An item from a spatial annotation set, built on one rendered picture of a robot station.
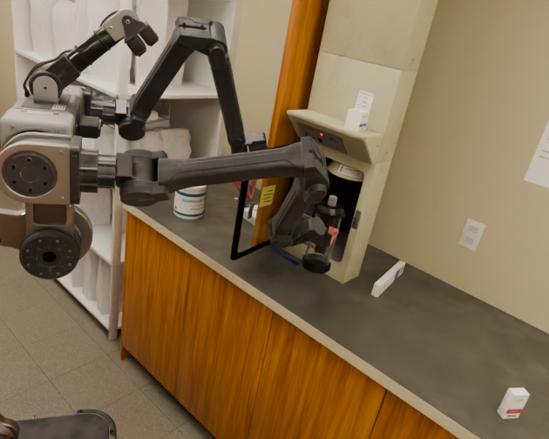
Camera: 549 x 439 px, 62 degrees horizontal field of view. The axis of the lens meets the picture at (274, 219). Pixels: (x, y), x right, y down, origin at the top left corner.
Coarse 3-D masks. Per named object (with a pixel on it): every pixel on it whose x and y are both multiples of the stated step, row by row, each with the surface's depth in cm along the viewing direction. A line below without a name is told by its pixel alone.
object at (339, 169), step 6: (336, 162) 166; (330, 168) 167; (336, 168) 165; (342, 168) 163; (348, 168) 162; (354, 168) 162; (336, 174) 164; (342, 174) 163; (348, 174) 162; (354, 174) 162; (360, 174) 163; (354, 180) 162; (360, 180) 163
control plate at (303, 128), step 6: (300, 126) 159; (306, 126) 156; (306, 132) 160; (312, 132) 157; (318, 132) 154; (324, 132) 152; (324, 138) 155; (330, 138) 152; (336, 138) 150; (324, 144) 159; (330, 144) 156; (336, 144) 153; (342, 144) 150; (336, 150) 157; (342, 150) 154
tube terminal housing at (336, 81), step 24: (336, 72) 154; (360, 72) 149; (384, 72) 143; (408, 72) 143; (312, 96) 163; (336, 96) 156; (384, 96) 145; (408, 96) 149; (384, 120) 146; (384, 144) 150; (360, 168) 156; (384, 168) 158; (360, 192) 158; (360, 240) 167; (336, 264) 171; (360, 264) 175
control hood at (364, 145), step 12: (300, 120) 156; (312, 120) 151; (324, 120) 152; (336, 120) 155; (300, 132) 164; (336, 132) 147; (348, 132) 143; (360, 132) 144; (372, 132) 147; (348, 144) 148; (360, 144) 143; (372, 144) 144; (360, 156) 150; (372, 156) 147
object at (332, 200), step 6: (330, 198) 152; (336, 198) 152; (318, 204) 154; (324, 204) 153; (330, 204) 152; (336, 204) 155; (324, 210) 151; (330, 210) 150; (336, 210) 151; (342, 210) 153
